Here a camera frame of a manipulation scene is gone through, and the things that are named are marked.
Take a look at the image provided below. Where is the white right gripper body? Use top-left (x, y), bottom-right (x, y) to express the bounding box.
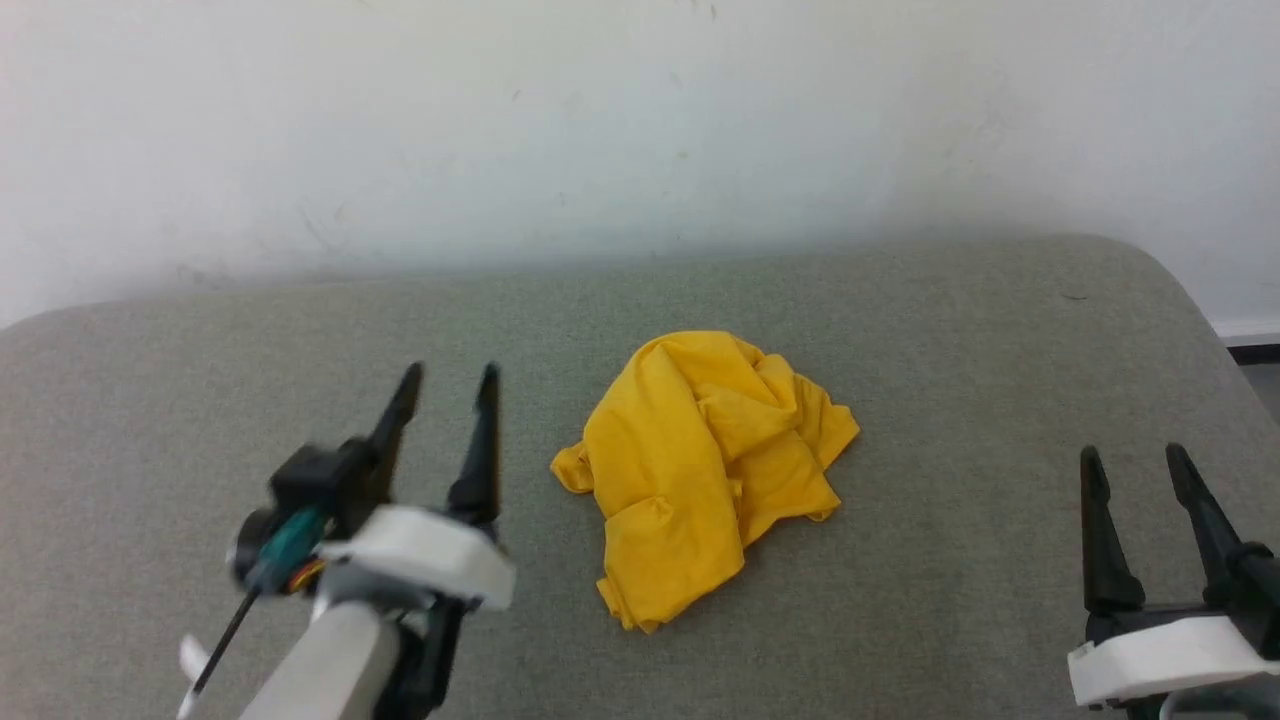
top-left (1067, 603), bottom-right (1280, 709)

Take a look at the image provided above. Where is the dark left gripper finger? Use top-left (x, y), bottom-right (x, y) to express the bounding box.
top-left (447, 362), bottom-right (502, 529)
top-left (365, 362), bottom-right (425, 501)

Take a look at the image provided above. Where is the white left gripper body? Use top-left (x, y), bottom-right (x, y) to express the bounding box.
top-left (315, 503), bottom-right (518, 613)

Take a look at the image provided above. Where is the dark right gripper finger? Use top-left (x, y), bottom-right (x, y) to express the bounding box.
top-left (1079, 446), bottom-right (1146, 616)
top-left (1165, 443), bottom-right (1247, 608)

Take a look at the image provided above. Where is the yellow garment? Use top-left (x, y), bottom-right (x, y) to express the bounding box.
top-left (550, 330), bottom-right (861, 634)

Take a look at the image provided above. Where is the grey fabric sofa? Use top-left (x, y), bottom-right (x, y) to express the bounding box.
top-left (0, 235), bottom-right (1280, 720)

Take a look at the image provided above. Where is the teal left camera connector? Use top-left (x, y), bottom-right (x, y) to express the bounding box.
top-left (245, 508), bottom-right (331, 593)

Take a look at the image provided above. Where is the white wall baseboard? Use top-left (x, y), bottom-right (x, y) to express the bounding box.
top-left (1213, 318), bottom-right (1280, 364)

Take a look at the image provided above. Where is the black left camera cable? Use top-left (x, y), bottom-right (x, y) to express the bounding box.
top-left (178, 588), bottom-right (259, 720)

